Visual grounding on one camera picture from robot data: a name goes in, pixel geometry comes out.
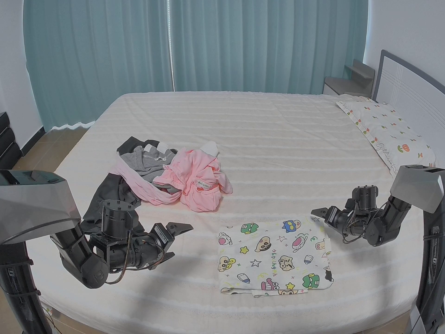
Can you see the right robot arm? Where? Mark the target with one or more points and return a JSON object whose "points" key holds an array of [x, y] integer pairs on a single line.
{"points": [[413, 190]]}

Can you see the blue-green curtain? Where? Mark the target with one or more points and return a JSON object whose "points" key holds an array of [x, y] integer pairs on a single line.
{"points": [[264, 33], [97, 47]]}

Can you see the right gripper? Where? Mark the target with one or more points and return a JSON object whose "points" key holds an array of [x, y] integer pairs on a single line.
{"points": [[335, 217]]}

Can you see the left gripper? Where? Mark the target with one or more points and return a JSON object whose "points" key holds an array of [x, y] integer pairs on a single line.
{"points": [[149, 249]]}

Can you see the bed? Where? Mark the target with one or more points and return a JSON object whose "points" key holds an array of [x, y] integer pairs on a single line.
{"points": [[278, 144]]}

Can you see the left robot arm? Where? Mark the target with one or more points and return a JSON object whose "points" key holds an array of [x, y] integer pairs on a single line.
{"points": [[38, 204]]}

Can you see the white printed pyjama top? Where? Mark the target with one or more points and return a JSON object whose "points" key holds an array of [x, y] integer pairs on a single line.
{"points": [[274, 256]]}

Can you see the white printed pillow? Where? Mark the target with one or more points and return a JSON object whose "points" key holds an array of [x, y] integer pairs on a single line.
{"points": [[393, 134]]}

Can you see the grey bedside table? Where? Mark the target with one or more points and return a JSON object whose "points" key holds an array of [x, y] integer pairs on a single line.
{"points": [[349, 82]]}

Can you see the pile of clothes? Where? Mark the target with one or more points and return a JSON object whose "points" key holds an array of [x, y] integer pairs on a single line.
{"points": [[198, 179]]}

